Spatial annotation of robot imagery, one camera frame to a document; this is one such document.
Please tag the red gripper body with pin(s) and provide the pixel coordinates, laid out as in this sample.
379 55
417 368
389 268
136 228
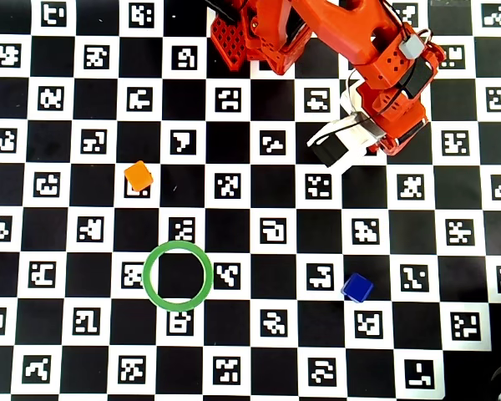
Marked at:
402 139

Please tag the blue cube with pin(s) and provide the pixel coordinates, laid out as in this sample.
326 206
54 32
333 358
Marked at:
357 287

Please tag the orange cube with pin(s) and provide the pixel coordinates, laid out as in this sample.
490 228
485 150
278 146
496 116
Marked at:
138 176

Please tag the red robot arm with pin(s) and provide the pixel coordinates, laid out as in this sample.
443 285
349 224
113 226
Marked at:
338 29

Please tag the small grey box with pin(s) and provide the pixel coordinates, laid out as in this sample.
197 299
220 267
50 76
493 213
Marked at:
414 46

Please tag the checkerboard marker mat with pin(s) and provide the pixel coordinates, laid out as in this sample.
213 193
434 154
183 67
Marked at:
46 54

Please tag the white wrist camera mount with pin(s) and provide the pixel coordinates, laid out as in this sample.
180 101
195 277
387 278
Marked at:
355 142

